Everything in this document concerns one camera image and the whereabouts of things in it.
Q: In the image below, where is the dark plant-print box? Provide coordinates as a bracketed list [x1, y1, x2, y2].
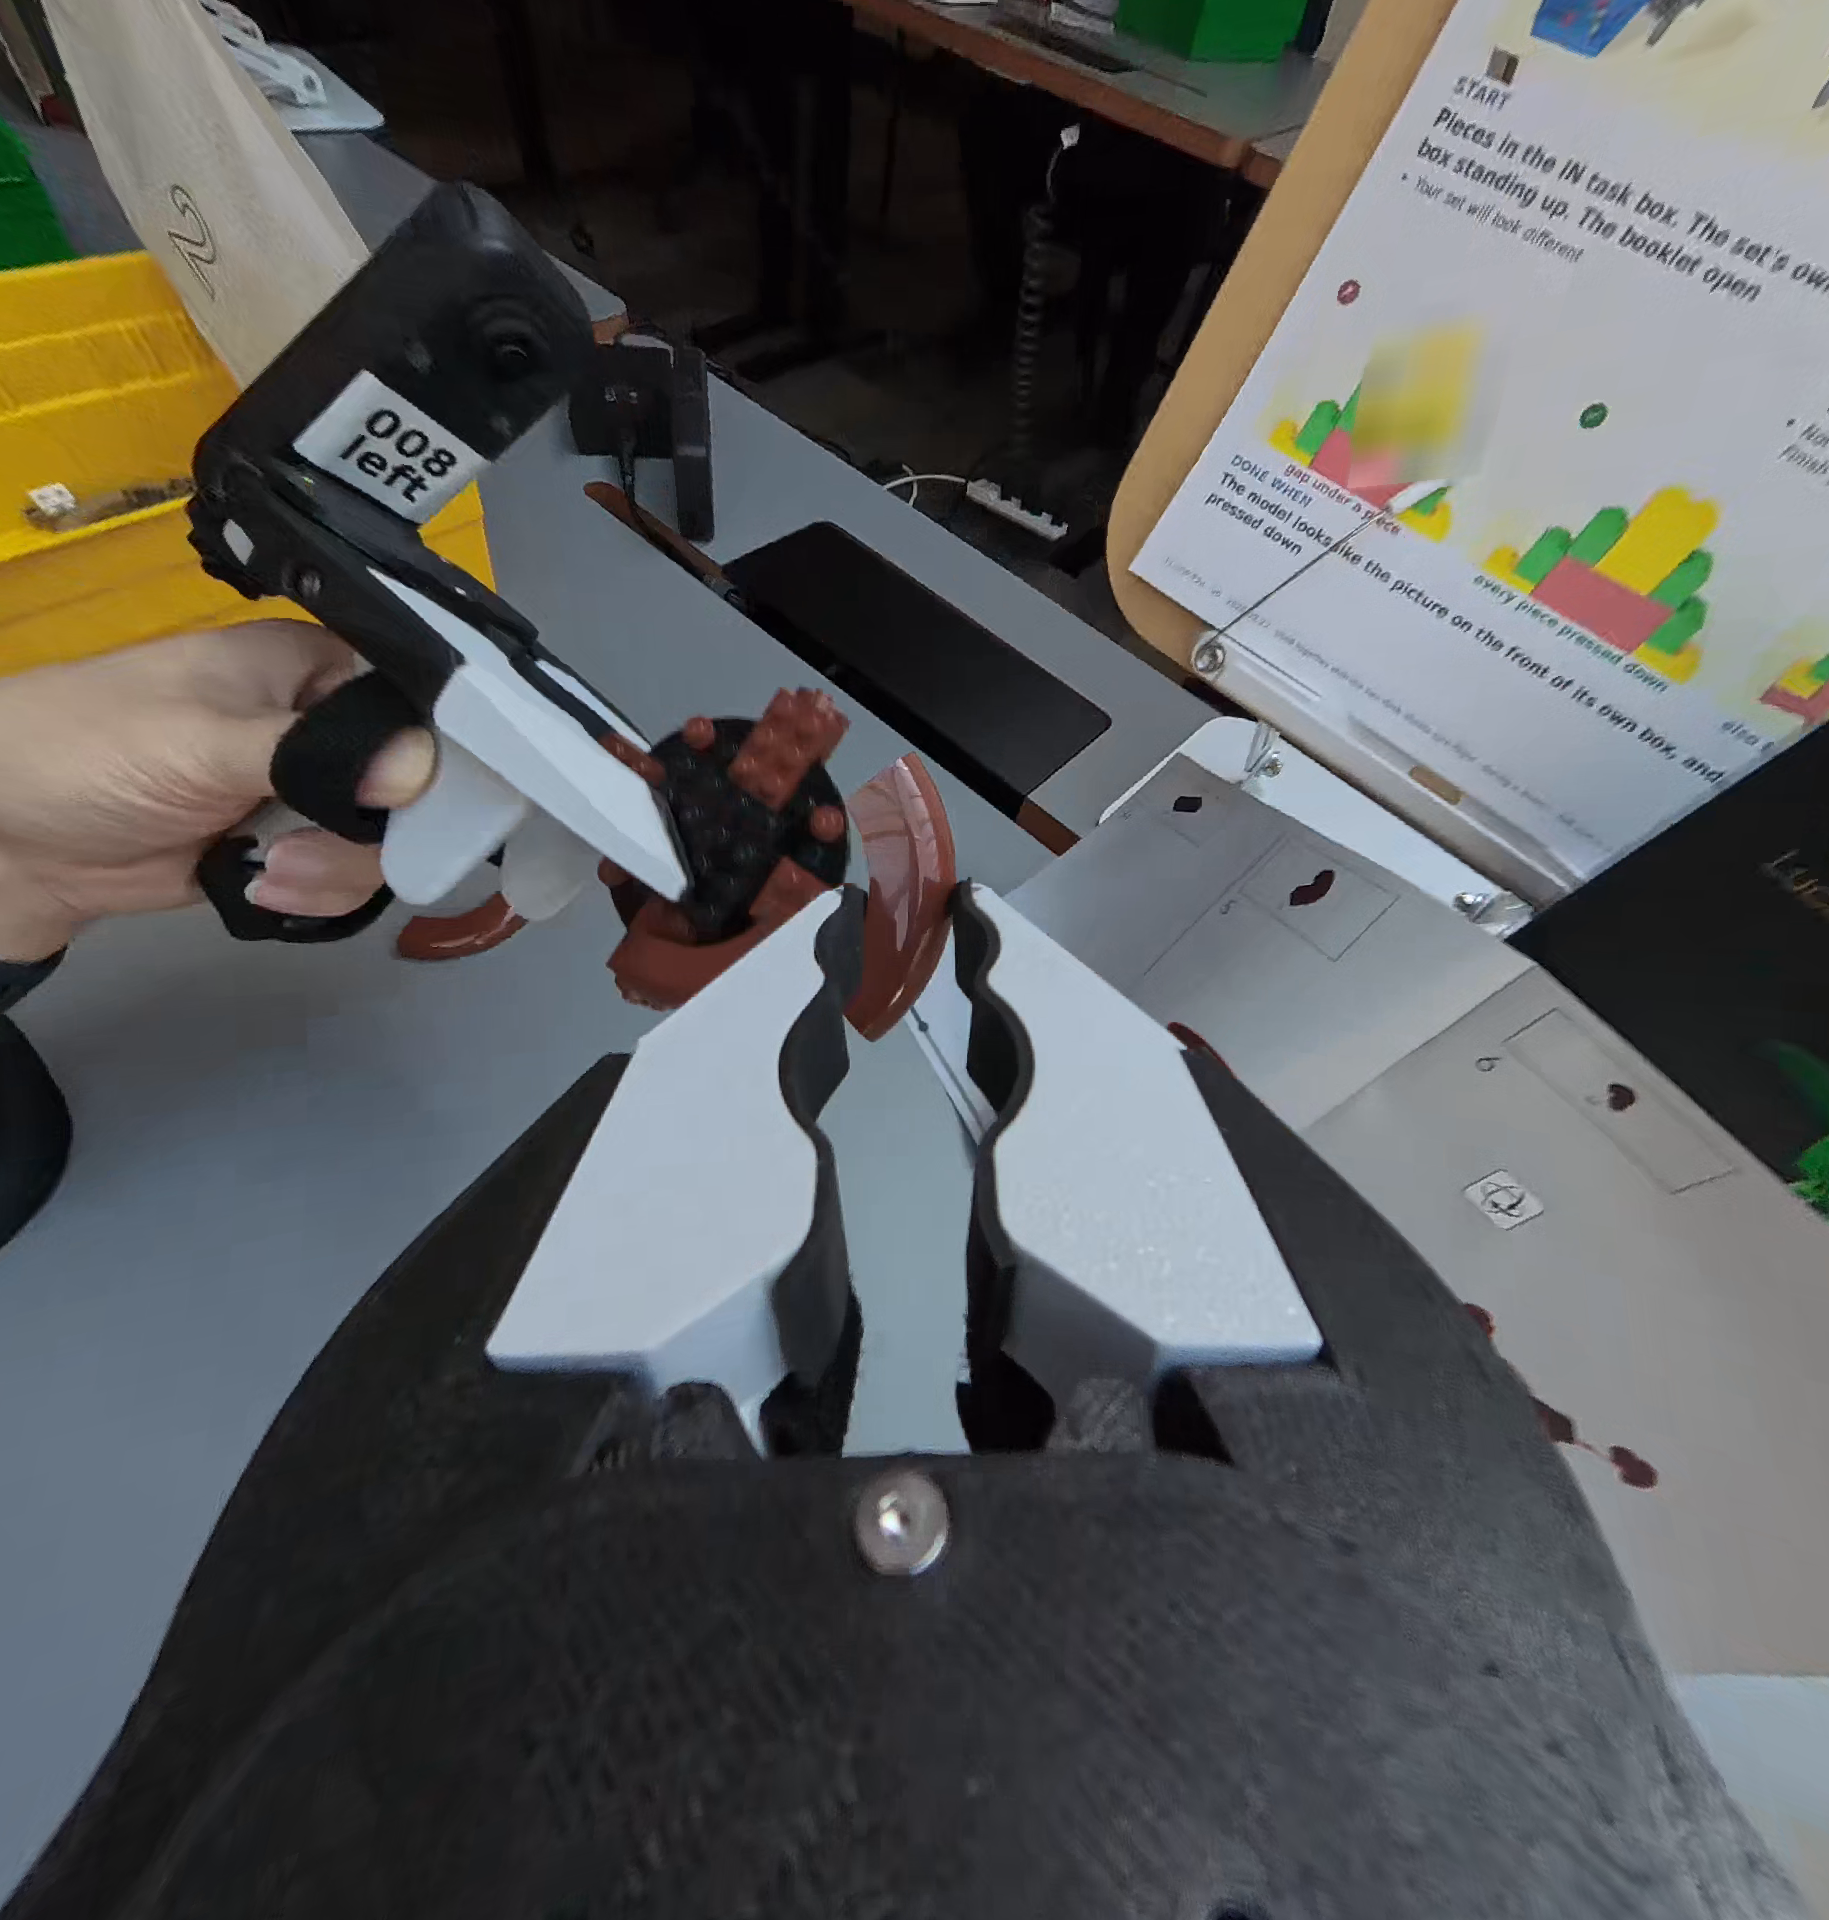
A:
[1505, 729, 1829, 1259]

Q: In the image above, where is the white power strip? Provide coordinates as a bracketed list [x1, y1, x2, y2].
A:
[966, 473, 1075, 546]

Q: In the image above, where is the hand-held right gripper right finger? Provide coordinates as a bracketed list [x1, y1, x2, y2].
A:
[950, 881, 1327, 1395]

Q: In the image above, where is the brown brick model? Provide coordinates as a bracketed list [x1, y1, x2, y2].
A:
[594, 687, 861, 1017]

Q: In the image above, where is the yellow plastic bin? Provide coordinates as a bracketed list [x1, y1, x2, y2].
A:
[0, 246, 500, 697]

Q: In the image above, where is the dark cloth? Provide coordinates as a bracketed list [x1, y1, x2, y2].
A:
[0, 1021, 77, 1287]

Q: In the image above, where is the black desk mat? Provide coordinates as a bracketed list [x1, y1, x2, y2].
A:
[722, 522, 1114, 827]

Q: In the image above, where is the tan paper bag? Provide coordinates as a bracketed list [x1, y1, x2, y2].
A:
[38, 0, 377, 389]

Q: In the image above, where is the brown curved brick piece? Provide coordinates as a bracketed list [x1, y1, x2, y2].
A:
[397, 896, 538, 966]
[838, 753, 961, 1046]

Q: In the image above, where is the grey desk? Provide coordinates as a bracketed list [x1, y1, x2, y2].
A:
[0, 142, 1229, 1920]

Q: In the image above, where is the instruction poster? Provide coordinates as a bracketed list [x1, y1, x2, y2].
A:
[1131, 0, 1829, 890]

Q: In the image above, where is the black power adapter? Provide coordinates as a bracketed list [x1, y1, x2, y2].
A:
[564, 329, 722, 546]

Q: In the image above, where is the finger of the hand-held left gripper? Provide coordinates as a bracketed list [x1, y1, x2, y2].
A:
[532, 638, 662, 753]
[364, 570, 697, 903]

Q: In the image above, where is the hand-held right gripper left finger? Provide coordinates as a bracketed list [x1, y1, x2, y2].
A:
[487, 886, 871, 1457]

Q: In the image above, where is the person's left hand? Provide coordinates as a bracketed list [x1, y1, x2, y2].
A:
[0, 622, 444, 966]

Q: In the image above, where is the wooden poster board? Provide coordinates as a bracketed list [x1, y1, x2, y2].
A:
[1106, 0, 1465, 687]

